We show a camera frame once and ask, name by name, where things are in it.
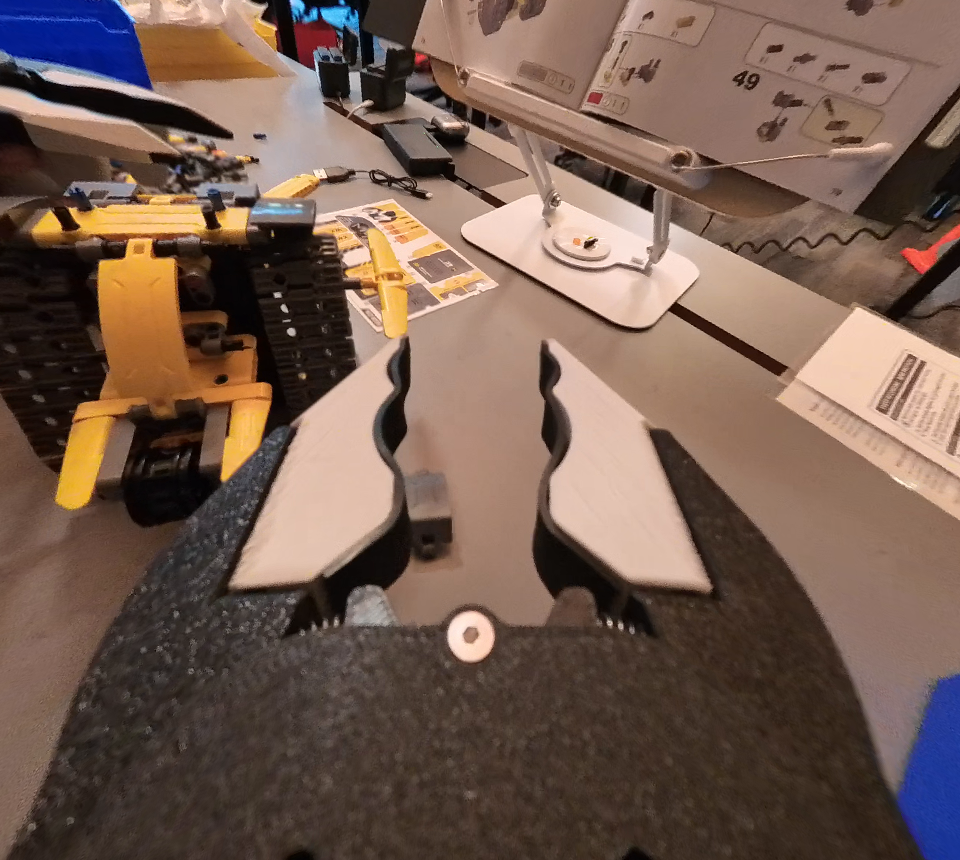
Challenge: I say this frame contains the coiled black cable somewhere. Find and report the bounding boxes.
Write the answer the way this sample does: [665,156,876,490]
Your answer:
[720,211,942,260]

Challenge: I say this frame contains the black power bank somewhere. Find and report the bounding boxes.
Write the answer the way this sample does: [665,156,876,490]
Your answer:
[381,120,457,177]

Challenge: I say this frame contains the small grey curved panel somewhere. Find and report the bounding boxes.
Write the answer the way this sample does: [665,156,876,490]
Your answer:
[403,470,456,563]

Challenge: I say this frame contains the yellow grey sticker sheet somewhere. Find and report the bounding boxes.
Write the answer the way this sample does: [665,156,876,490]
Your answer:
[313,198,500,335]

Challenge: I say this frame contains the blue object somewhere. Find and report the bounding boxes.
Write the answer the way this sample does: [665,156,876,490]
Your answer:
[896,674,960,860]

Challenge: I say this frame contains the black USB cable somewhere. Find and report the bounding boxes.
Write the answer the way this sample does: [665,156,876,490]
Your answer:
[311,165,434,202]

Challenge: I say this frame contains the red floor object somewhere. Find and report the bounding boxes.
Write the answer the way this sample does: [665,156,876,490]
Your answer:
[900,226,960,276]

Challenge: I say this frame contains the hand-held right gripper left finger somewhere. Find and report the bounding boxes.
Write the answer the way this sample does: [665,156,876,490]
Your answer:
[227,337,414,606]

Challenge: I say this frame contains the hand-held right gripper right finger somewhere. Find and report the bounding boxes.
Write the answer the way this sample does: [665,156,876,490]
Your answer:
[532,338,714,615]

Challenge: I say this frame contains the pile of small bricks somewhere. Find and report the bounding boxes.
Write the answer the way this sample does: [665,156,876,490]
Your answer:
[112,131,270,190]

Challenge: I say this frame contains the yellow long panel brick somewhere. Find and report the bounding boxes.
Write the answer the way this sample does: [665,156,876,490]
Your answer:
[262,173,325,203]

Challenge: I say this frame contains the white book stand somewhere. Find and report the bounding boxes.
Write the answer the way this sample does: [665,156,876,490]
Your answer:
[437,0,895,331]

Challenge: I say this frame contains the printed paper sheet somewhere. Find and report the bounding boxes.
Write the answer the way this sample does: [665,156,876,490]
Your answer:
[778,307,960,501]

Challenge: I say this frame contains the black battery charger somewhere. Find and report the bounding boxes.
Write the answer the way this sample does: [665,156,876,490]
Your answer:
[313,44,353,99]
[359,47,416,112]

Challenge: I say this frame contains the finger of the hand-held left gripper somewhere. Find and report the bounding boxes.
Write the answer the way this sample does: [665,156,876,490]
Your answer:
[0,87,183,165]
[0,59,236,141]

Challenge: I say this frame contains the yellow box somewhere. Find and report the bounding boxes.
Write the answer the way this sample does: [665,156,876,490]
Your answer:
[135,20,280,83]

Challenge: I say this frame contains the yellow black toy tracked vehicle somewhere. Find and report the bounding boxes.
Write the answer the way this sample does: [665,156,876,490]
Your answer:
[0,181,411,527]

